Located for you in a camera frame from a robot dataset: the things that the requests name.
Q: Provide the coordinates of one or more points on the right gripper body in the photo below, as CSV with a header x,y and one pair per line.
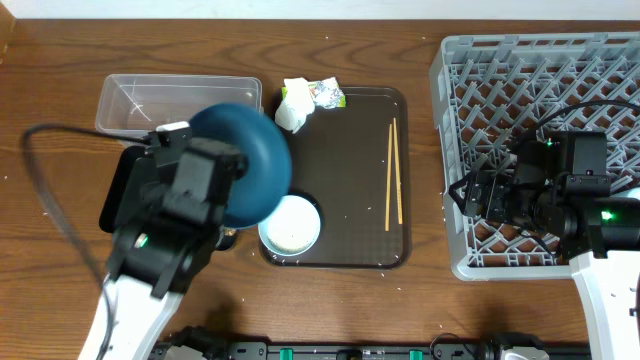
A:
x,y
500,199

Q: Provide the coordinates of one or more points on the wooden chopstick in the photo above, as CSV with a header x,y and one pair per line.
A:
x,y
397,171
388,179

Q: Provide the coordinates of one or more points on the dark blue plate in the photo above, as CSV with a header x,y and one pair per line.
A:
x,y
269,166

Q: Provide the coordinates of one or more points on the small blue cup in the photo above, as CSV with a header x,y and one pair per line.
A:
x,y
633,193

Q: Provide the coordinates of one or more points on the foil snack wrapper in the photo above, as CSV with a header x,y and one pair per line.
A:
x,y
327,93

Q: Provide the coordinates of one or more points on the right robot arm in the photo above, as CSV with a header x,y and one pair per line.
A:
x,y
560,187

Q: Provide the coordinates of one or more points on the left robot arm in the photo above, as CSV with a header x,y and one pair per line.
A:
x,y
165,213

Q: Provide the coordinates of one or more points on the grey dishwasher rack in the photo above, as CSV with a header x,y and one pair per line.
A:
x,y
486,90

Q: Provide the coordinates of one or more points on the dark brown serving tray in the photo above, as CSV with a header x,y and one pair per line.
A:
x,y
339,164

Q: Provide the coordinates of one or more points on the light blue rice bowl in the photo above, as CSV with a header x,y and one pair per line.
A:
x,y
292,228

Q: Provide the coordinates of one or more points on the crumpled white napkin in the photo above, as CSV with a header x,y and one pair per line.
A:
x,y
295,106

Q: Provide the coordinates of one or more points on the black plastic tray bin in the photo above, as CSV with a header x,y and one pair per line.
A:
x,y
124,198

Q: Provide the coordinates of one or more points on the clear plastic bin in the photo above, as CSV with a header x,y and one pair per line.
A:
x,y
132,105

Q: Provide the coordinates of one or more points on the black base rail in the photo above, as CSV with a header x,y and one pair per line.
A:
x,y
198,343

